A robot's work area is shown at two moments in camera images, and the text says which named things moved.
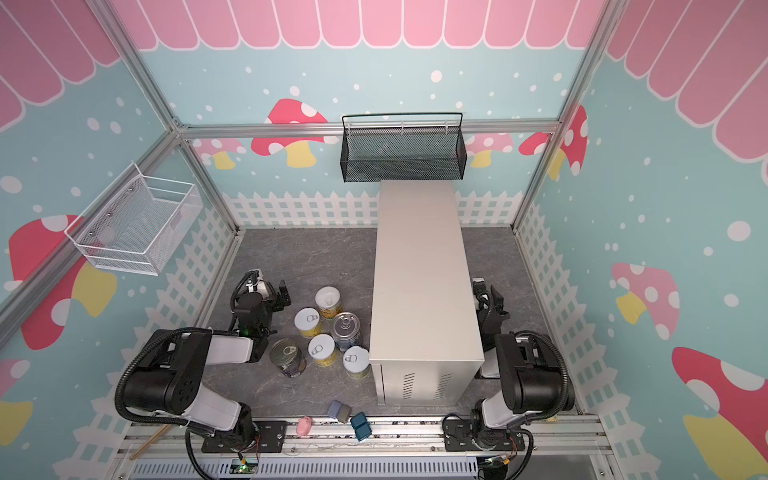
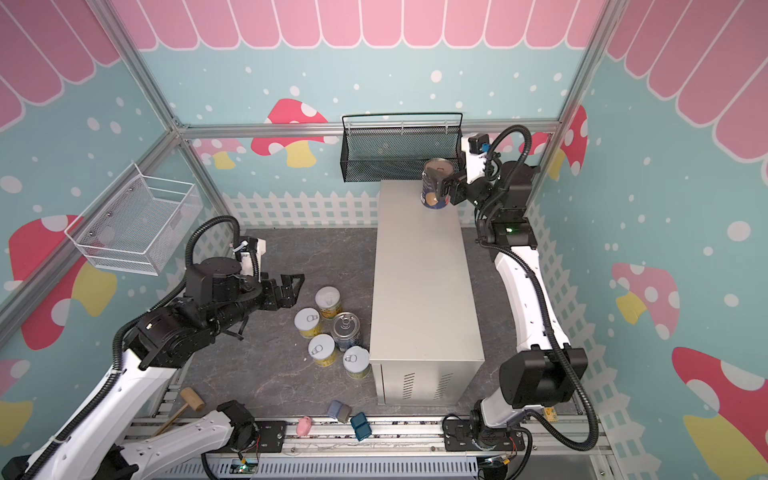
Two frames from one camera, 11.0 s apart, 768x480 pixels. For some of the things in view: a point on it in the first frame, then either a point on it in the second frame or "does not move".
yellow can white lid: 328,301 does not move
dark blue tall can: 288,356 to 428,192
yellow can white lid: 355,362 does not move
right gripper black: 480,289 to 456,186
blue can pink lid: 346,330 does not move
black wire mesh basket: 409,146 does not move
